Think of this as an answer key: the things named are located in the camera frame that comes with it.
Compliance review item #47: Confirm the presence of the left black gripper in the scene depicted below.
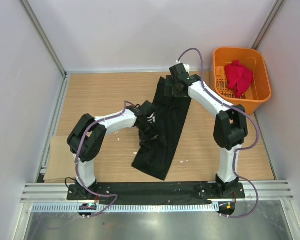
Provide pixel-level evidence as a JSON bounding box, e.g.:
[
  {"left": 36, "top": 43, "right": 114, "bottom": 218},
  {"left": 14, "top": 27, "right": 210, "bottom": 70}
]
[{"left": 136, "top": 120, "right": 166, "bottom": 150}]

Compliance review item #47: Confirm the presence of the black t shirt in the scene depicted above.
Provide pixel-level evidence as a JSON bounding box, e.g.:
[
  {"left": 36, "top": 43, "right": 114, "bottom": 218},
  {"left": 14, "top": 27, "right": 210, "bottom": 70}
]
[{"left": 132, "top": 77, "right": 191, "bottom": 181}]

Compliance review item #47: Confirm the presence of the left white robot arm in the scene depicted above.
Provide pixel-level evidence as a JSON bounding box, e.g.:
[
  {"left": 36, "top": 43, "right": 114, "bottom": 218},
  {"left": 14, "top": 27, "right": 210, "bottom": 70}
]
[{"left": 66, "top": 101, "right": 159, "bottom": 200}]

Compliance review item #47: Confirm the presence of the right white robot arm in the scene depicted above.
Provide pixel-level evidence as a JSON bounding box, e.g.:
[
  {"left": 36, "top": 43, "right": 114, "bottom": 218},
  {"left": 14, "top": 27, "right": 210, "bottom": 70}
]
[{"left": 164, "top": 63, "right": 248, "bottom": 198}]

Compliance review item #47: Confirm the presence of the red t shirt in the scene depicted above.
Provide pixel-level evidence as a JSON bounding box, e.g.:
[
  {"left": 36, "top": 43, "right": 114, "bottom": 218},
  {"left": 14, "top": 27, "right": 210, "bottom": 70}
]
[{"left": 224, "top": 60, "right": 254, "bottom": 99}]

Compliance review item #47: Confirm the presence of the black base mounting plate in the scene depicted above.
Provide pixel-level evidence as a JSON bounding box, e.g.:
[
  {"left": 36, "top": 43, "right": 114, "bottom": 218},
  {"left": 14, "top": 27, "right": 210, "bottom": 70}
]
[{"left": 67, "top": 181, "right": 246, "bottom": 205}]

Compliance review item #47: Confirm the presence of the orange plastic basket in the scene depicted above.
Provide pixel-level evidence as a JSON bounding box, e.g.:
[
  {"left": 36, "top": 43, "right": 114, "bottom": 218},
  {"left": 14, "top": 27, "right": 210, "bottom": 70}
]
[{"left": 211, "top": 47, "right": 272, "bottom": 115}]

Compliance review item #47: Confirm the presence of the brown cardboard sheet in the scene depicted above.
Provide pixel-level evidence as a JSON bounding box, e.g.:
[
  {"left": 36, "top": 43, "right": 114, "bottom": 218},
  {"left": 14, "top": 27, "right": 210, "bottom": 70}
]
[{"left": 43, "top": 136, "right": 76, "bottom": 183}]

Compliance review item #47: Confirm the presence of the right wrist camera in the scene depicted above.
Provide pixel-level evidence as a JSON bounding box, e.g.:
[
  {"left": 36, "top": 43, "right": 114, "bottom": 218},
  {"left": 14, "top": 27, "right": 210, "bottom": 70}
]
[{"left": 169, "top": 63, "right": 190, "bottom": 82}]

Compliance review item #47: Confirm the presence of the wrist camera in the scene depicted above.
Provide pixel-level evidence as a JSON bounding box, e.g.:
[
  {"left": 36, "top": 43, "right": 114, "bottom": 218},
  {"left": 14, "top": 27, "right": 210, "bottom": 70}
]
[
  {"left": 169, "top": 63, "right": 190, "bottom": 82},
  {"left": 138, "top": 100, "right": 156, "bottom": 118}
]

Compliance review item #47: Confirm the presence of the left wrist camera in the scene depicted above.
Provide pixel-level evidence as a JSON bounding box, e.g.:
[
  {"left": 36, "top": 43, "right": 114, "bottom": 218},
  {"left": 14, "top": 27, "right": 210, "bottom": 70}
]
[{"left": 138, "top": 100, "right": 156, "bottom": 118}]

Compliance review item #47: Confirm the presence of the white slotted cable duct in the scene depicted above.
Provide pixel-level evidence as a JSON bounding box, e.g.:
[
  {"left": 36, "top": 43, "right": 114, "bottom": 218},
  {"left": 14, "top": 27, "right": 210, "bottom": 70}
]
[{"left": 32, "top": 202, "right": 219, "bottom": 213}]

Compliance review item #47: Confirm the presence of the aluminium front frame rail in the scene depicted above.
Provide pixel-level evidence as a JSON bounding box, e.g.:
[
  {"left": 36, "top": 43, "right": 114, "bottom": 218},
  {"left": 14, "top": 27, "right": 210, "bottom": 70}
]
[{"left": 20, "top": 180, "right": 294, "bottom": 203}]

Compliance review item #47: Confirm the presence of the right aluminium corner post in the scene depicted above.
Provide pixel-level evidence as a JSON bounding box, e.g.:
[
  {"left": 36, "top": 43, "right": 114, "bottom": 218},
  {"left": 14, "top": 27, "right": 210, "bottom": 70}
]
[{"left": 251, "top": 0, "right": 287, "bottom": 50}]

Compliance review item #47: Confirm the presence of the aluminium corner post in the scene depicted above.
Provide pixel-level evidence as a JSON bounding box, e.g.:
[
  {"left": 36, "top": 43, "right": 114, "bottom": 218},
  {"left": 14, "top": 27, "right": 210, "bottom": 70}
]
[
  {"left": 19, "top": 0, "right": 67, "bottom": 79},
  {"left": 251, "top": 0, "right": 287, "bottom": 50}
]

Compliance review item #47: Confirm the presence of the left aluminium corner post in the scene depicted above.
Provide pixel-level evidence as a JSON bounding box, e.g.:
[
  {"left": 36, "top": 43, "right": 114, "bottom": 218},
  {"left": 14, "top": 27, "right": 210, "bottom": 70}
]
[{"left": 19, "top": 0, "right": 67, "bottom": 79}]

